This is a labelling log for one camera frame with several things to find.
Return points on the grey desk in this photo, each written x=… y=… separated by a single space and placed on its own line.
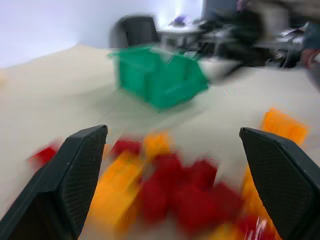
x=185 y=33

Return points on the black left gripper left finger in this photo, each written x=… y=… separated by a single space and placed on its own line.
x=57 y=185

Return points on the orange block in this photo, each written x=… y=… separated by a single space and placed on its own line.
x=157 y=143
x=285 y=126
x=115 y=192
x=252 y=195

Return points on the red block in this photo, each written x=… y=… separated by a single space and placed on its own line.
x=155 y=195
x=126 y=147
x=202 y=172
x=207 y=207
x=42 y=157

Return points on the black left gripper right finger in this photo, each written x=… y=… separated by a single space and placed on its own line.
x=282 y=182

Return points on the black office chair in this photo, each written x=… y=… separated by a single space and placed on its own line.
x=140 y=31

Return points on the teal plastic bin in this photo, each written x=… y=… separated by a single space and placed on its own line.
x=160 y=75

